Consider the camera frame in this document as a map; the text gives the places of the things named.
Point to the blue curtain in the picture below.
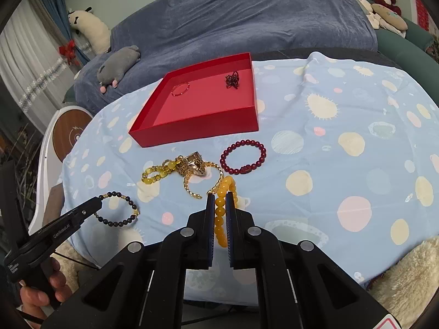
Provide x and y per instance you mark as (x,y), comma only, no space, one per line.
(55,3)

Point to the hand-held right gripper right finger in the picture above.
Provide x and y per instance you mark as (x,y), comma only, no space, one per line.
(231,233)

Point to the red ribbon bow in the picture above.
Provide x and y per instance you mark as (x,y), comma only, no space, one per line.
(70,49)

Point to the blue-grey sofa blanket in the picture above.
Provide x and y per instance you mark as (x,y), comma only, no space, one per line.
(240,17)

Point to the round cream plush cushion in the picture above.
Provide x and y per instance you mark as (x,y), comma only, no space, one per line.
(389,17)

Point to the white long plush toy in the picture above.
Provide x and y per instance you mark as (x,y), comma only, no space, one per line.
(94,31)

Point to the red cardboard box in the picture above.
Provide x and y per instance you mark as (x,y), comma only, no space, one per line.
(205,96)

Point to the green sofa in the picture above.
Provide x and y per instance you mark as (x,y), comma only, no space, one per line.
(401,46)

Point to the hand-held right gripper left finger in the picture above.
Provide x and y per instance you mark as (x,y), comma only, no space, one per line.
(210,233)

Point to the white curtain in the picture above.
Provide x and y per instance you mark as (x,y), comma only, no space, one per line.
(31,68)

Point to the cream fluffy rug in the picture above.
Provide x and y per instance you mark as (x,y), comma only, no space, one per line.
(408,281)

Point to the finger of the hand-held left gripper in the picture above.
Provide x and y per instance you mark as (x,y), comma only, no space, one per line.
(87,209)

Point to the red wall hanging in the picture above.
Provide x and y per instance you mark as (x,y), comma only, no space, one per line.
(420,12)

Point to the small white plush toy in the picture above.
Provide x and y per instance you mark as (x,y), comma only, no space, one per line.
(367,12)

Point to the white chair with wooden disc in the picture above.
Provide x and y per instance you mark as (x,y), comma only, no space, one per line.
(67,137)

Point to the grey plush toy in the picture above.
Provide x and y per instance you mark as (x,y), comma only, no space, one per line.
(118,63)

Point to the person's left hand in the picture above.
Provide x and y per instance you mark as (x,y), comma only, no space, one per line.
(36,298)

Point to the dark red bead cluster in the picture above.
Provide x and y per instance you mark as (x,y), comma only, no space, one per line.
(232,80)

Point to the thin red bangle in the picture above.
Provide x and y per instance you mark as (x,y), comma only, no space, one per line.
(175,94)

